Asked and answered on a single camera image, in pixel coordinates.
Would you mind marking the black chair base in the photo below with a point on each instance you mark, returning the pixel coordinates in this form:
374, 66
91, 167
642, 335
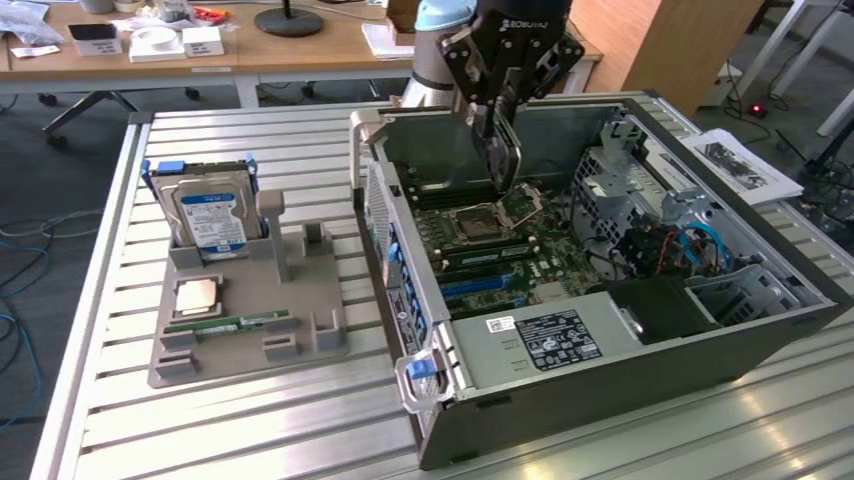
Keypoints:
80, 110

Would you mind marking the open metal socket cover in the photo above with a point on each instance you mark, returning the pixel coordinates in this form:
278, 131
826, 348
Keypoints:
529, 206

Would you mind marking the perforated silver disk bay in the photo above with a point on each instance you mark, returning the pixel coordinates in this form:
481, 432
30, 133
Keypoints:
621, 200

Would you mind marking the white tape roll on box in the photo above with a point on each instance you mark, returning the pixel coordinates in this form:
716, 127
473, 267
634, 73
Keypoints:
156, 42

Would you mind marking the green RAM stick white label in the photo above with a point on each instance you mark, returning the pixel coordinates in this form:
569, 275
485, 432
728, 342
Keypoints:
490, 255

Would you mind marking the white paper stack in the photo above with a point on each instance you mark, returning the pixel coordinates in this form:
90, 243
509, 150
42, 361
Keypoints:
387, 45

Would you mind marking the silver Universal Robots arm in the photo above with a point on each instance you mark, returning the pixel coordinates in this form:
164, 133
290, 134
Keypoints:
434, 65

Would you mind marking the brown cardboard box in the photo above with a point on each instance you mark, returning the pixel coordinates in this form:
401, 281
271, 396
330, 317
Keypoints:
401, 15

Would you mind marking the silver chipset heatsink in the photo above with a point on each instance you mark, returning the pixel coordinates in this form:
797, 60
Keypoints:
550, 292

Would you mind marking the grey parts rack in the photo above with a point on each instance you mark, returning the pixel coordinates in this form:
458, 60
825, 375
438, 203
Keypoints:
247, 360

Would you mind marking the white table frame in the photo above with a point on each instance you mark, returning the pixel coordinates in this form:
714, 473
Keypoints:
766, 50

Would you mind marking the red-lit power switch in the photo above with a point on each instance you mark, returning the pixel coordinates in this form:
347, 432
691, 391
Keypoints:
757, 110

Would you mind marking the wooden desk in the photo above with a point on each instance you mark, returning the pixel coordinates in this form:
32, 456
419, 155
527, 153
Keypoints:
80, 67

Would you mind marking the green motherboard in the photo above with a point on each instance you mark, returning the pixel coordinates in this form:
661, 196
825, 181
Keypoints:
554, 260

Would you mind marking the wooden cabinet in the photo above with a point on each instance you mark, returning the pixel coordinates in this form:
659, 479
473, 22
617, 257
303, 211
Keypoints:
674, 50

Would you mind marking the blue expansion slot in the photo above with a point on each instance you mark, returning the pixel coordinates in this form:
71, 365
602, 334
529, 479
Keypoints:
470, 287

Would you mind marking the black tripod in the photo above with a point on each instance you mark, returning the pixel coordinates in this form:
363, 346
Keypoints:
828, 150

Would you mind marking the printed paper manual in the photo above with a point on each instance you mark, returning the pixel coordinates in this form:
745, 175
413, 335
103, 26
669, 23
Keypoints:
741, 165

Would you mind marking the white label card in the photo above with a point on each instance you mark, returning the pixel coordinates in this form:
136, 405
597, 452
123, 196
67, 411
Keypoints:
34, 51

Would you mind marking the plain silver disk bay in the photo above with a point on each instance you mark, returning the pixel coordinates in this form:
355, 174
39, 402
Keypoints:
741, 295

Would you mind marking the open dark grey PC case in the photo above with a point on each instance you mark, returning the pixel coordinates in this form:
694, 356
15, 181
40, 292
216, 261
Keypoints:
601, 415

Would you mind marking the red packet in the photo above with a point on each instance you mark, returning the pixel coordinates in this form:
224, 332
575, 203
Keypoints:
208, 15

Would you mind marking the hard disk with blue caddy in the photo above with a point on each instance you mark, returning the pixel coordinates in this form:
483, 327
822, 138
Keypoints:
210, 215

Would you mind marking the white box with black top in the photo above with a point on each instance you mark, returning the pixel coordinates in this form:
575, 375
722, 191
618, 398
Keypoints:
94, 40

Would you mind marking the black round lamp base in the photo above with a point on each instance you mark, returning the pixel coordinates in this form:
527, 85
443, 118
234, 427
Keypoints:
289, 22

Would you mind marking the black plastic shroud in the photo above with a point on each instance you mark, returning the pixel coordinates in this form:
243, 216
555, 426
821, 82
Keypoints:
661, 310

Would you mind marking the silver CPU chip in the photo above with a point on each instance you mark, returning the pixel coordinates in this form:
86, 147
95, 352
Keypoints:
196, 297

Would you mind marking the clear plastic bag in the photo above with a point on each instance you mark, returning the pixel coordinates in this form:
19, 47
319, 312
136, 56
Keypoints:
27, 20

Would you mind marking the metal CPU socket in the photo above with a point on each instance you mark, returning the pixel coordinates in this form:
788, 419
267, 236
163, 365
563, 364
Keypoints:
477, 222

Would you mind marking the blue case latch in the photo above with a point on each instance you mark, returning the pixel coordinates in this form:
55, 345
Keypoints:
419, 371

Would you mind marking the bare green RAM stick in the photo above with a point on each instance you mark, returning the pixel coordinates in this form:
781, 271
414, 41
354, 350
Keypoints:
220, 325

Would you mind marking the black Nvidia graphics card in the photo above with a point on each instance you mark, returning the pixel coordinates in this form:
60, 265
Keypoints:
503, 155

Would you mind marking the grey cup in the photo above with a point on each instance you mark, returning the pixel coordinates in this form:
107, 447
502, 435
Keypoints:
99, 6

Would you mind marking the grey power supply unit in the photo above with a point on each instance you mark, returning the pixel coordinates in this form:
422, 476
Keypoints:
534, 340

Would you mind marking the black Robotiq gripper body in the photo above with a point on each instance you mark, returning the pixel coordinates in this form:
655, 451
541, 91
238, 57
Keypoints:
523, 22

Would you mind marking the plain white box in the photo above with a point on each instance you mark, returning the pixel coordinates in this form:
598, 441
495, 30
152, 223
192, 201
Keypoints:
200, 45

